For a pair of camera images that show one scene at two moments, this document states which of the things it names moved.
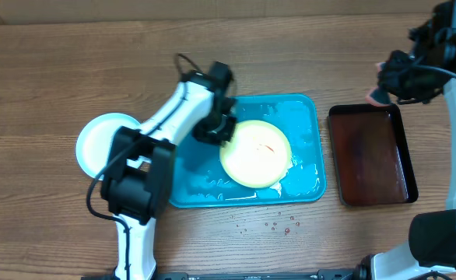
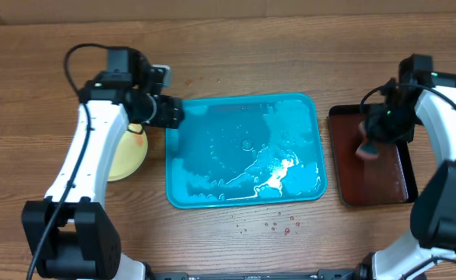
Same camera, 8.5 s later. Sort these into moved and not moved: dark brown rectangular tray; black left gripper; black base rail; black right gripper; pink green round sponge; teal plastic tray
Moved: pink green round sponge; black right gripper; black left gripper
Not moved: dark brown rectangular tray; teal plastic tray; black base rail
